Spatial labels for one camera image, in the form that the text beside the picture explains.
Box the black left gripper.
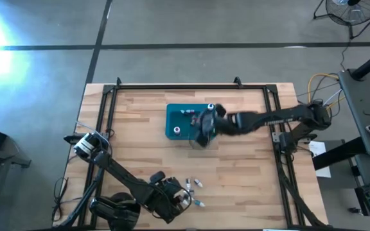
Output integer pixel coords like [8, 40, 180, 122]
[146, 171, 192, 225]

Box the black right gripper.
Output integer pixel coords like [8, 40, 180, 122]
[193, 103, 237, 150]

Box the teal plastic bin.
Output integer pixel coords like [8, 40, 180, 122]
[165, 103, 218, 141]

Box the black glossy device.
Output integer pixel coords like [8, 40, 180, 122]
[89, 191, 142, 231]

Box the white paper sheet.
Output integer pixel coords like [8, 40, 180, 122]
[308, 141, 332, 179]

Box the black desk foot bar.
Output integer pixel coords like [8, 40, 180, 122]
[312, 137, 366, 171]

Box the grey desk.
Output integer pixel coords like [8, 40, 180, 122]
[338, 69, 370, 187]

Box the black floor fan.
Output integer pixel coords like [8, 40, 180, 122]
[313, 0, 370, 41]

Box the black aluminium table frame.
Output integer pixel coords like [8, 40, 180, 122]
[75, 76, 329, 229]

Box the black left arm cable bundle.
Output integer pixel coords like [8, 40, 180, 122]
[59, 166, 106, 227]

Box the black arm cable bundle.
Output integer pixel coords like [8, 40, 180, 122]
[276, 153, 321, 227]
[59, 166, 106, 227]

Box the yellow cable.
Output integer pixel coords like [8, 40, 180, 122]
[306, 73, 344, 110]

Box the loose black cable loop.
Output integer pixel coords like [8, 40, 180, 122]
[51, 176, 71, 223]

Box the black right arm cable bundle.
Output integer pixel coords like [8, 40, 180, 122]
[276, 153, 321, 227]

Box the thin black fan cable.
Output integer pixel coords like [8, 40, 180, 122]
[340, 40, 350, 72]

